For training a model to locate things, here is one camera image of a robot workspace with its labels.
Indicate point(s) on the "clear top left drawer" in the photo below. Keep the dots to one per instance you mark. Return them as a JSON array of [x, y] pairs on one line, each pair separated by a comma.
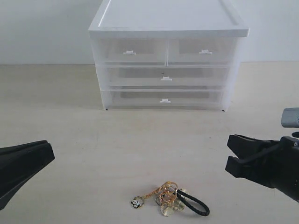
[[133, 52]]

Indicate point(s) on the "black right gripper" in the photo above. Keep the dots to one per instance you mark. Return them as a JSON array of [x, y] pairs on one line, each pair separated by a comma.
[[270, 163]]

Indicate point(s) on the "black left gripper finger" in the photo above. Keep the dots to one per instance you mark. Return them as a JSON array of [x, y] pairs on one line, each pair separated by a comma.
[[17, 171], [7, 153]]

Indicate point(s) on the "clear top right drawer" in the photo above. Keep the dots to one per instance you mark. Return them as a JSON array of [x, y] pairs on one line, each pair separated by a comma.
[[191, 52]]

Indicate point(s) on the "gold keychain with black strap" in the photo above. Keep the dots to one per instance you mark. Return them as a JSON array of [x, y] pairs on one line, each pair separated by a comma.
[[171, 198]]

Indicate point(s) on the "white plastic drawer cabinet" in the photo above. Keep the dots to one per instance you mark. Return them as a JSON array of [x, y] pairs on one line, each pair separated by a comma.
[[170, 20]]

